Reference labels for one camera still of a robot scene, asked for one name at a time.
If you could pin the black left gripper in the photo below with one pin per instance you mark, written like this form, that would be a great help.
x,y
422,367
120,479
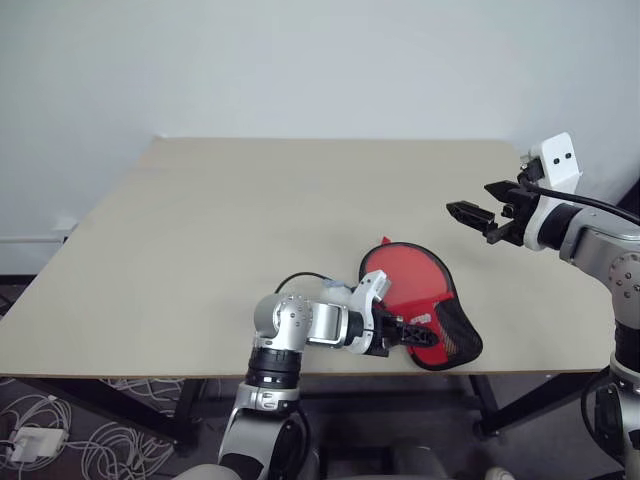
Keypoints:
x,y
384,334

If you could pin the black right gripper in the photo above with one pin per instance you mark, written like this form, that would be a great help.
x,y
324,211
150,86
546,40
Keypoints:
x,y
516,222

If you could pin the red paddle case black mesh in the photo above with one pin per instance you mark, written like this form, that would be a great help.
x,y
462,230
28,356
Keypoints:
x,y
410,270

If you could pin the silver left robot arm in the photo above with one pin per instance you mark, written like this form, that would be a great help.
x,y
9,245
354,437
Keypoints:
x,y
290,320

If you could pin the white power adapter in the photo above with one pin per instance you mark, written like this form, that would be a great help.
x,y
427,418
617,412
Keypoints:
x,y
37,442

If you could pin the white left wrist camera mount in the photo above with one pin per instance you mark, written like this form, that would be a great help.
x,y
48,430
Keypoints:
x,y
362,295

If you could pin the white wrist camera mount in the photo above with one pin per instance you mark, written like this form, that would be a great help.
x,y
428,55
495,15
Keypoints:
x,y
562,165
362,295

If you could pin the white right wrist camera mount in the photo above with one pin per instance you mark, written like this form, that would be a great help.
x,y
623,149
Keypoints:
x,y
562,165

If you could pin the white wall trunking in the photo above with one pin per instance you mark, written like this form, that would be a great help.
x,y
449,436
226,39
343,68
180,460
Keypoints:
x,y
30,239

